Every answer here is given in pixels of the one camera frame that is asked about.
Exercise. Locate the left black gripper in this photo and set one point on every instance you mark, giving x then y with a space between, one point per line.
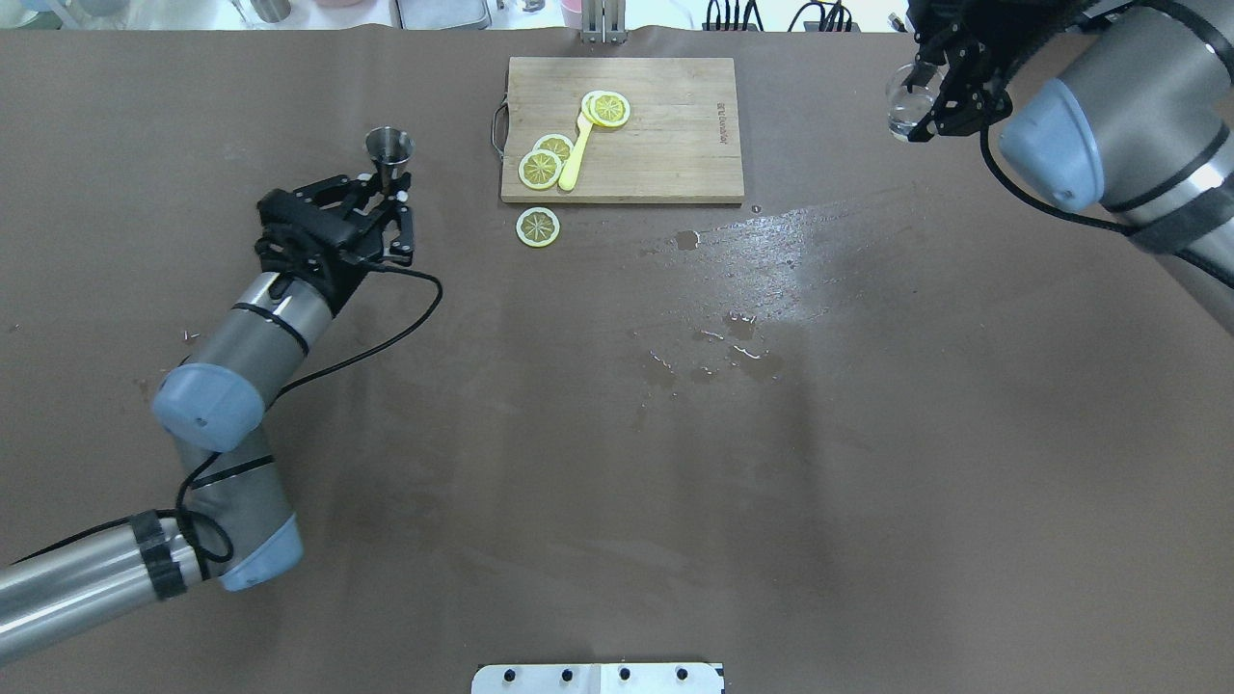
281 214

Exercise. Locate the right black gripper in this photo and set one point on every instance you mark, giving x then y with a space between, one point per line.
967 60

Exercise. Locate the clear glass measuring cup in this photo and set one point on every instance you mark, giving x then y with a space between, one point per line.
911 94

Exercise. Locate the steel jigger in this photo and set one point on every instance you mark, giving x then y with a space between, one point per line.
389 149

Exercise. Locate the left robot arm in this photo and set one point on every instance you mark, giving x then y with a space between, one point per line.
230 521

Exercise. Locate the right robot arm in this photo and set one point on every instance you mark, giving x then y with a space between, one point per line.
1128 138

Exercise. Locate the pink plastic cup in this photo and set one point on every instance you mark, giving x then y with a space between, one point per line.
571 12

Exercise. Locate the lemon slice off board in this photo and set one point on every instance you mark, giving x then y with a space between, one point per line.
538 227

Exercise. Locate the lemon slice top of pair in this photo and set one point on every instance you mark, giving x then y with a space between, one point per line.
540 169

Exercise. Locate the lemon slice under pair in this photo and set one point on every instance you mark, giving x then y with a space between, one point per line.
557 143

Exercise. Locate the steel tray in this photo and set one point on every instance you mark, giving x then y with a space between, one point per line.
436 15

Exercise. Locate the lemon slice on knife blade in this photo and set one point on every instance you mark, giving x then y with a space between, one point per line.
606 109

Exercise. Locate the wooden cutting board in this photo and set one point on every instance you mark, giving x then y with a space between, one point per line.
681 143

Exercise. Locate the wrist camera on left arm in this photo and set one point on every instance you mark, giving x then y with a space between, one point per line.
330 230

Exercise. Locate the aluminium frame post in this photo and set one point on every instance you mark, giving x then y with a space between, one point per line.
603 22

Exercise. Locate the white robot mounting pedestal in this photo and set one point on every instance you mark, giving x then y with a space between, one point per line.
612 677

